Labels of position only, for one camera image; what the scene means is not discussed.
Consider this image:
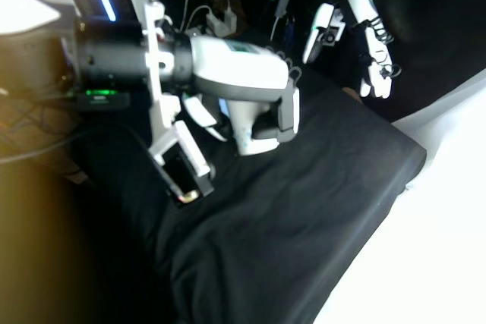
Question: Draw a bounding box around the black table cloth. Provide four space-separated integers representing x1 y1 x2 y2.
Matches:
71 68 428 324

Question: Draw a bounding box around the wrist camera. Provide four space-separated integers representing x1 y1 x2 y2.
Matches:
320 23 347 49

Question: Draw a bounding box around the white power strip with plugs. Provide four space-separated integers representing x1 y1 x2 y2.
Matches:
185 0 241 37

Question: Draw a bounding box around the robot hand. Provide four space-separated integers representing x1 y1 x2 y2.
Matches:
181 34 302 151
301 0 402 99

